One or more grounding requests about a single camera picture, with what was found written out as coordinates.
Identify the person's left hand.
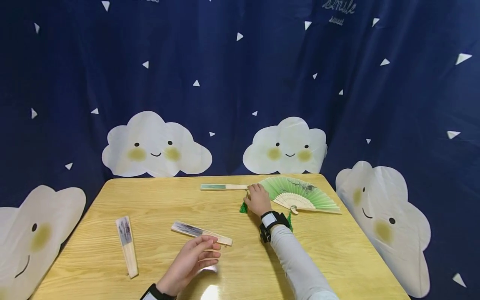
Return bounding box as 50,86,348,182
155,235,222,298

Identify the open green folding fan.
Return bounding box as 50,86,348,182
259,176,342,233

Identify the person's right forearm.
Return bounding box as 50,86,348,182
270,225,340,300

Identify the black wrist band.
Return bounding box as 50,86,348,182
140,283,177,300
259,210,292,244

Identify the green folding fan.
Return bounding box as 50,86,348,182
259,176,342,233
200,183,250,215

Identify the person's right hand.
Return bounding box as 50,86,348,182
243,183,273,217

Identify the closed grey print folding fan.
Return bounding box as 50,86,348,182
171,221,234,247
115,215,139,279

